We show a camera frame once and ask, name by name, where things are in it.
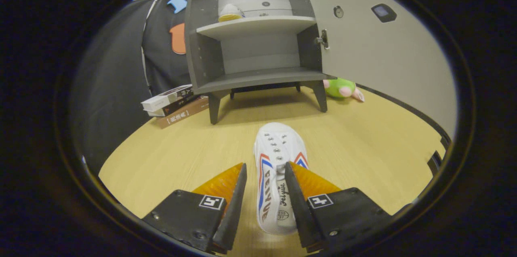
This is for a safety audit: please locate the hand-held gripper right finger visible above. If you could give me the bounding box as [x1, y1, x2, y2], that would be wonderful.
[284, 161, 394, 253]

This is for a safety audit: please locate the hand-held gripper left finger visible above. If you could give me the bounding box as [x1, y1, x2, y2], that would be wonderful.
[141, 162, 248, 254]

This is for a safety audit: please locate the white shoe with striped side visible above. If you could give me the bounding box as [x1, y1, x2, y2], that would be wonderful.
[254, 122, 309, 236]

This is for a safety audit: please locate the grey shoe cabinet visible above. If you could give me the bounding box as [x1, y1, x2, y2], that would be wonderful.
[185, 0, 336, 125]

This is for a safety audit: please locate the white shoe with yellow sole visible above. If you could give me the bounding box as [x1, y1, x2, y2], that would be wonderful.
[218, 3, 246, 22]

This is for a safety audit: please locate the brown book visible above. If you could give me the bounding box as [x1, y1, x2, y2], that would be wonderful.
[156, 96, 210, 129]

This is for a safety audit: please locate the dark book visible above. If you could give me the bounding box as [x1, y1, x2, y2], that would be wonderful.
[147, 95, 202, 117]

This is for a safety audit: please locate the green plush toy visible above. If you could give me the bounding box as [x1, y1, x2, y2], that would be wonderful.
[322, 78, 365, 102]

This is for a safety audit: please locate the black backdrop cloth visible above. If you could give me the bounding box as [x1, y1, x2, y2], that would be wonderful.
[71, 0, 192, 173]

